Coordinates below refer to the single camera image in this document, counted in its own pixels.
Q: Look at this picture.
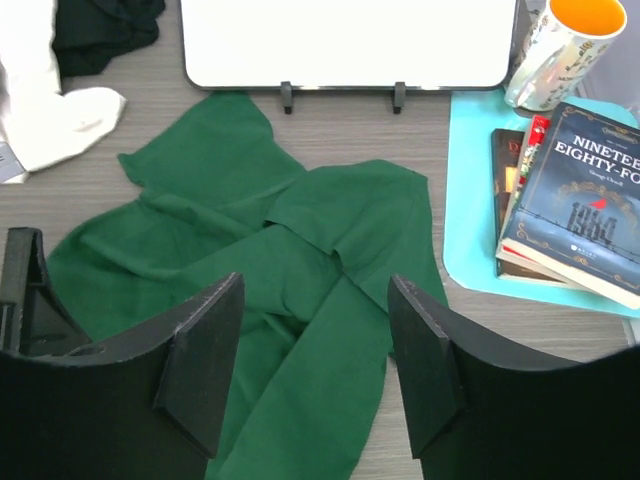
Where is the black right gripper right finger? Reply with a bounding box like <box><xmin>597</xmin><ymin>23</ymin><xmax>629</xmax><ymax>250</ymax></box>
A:
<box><xmin>387</xmin><ymin>276</ymin><xmax>639</xmax><ymax>479</ymax></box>

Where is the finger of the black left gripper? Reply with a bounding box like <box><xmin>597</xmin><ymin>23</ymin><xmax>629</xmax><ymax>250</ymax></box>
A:
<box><xmin>1</xmin><ymin>227</ymin><xmax>90</xmax><ymax>356</ymax></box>

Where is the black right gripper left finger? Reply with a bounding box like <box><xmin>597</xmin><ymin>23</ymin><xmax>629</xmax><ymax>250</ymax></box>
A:
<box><xmin>1</xmin><ymin>273</ymin><xmax>245</xmax><ymax>479</ymax></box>

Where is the white t-shirt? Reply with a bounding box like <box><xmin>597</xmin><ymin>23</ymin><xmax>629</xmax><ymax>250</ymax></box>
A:
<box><xmin>1</xmin><ymin>1</ymin><xmax>127</xmax><ymax>182</ymax></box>

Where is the green t-shirt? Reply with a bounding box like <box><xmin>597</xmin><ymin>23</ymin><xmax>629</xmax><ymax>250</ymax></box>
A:
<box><xmin>48</xmin><ymin>93</ymin><xmax>445</xmax><ymax>480</ymax></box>

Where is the Nineteen Eighty-Four book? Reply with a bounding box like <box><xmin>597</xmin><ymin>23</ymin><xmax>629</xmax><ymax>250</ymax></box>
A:
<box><xmin>500</xmin><ymin>102</ymin><xmax>639</xmax><ymax>309</ymax></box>

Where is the white dry-erase board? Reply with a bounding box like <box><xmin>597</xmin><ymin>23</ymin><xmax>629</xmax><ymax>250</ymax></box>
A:
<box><xmin>179</xmin><ymin>0</ymin><xmax>518</xmax><ymax>91</ymax></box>

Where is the white mug orange inside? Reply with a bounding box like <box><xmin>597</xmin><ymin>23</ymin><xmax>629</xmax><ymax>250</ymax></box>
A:
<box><xmin>504</xmin><ymin>0</ymin><xmax>628</xmax><ymax>112</ymax></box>

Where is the dark book under stack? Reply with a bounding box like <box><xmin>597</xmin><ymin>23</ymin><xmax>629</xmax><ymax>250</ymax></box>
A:
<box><xmin>491</xmin><ymin>129</ymin><xmax>562</xmax><ymax>286</ymax></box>

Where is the black t-shirt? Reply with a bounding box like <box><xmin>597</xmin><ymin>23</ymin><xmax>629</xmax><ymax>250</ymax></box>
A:
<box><xmin>53</xmin><ymin>0</ymin><xmax>166</xmax><ymax>78</ymax></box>

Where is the teal plastic mat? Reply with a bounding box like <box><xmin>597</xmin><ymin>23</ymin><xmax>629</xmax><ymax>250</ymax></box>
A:
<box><xmin>443</xmin><ymin>90</ymin><xmax>639</xmax><ymax>318</ymax></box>

